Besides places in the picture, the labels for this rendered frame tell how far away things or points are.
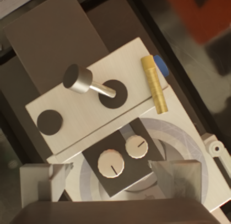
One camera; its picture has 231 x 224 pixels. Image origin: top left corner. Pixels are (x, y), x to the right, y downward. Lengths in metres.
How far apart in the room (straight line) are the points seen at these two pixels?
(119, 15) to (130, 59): 0.13
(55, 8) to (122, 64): 0.08
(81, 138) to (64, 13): 0.10
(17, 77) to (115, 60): 0.15
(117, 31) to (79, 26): 0.08
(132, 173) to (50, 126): 0.06
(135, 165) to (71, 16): 0.12
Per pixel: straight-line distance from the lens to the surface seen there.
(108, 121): 0.19
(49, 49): 0.23
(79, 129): 0.19
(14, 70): 0.32
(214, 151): 0.21
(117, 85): 0.18
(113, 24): 0.31
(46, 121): 0.19
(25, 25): 0.24
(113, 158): 0.18
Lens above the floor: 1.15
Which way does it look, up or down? 1 degrees up
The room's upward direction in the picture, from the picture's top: 149 degrees clockwise
